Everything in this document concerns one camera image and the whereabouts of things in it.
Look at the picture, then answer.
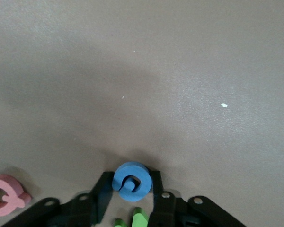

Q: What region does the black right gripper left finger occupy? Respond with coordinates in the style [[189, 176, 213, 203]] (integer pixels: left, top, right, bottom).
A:
[[0, 171, 114, 227]]

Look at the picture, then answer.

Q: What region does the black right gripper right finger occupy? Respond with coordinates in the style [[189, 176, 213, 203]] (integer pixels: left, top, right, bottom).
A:
[[148, 170, 248, 227]]

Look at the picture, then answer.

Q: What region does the green foam letter M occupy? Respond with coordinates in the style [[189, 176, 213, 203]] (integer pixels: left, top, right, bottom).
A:
[[115, 207, 149, 227]]

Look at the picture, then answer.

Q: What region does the blue foam letter G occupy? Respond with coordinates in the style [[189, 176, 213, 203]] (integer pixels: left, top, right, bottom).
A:
[[112, 161, 152, 202]]

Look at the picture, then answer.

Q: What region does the pink foam letter Q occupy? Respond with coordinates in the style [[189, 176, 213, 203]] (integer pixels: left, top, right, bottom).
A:
[[0, 174, 33, 218]]

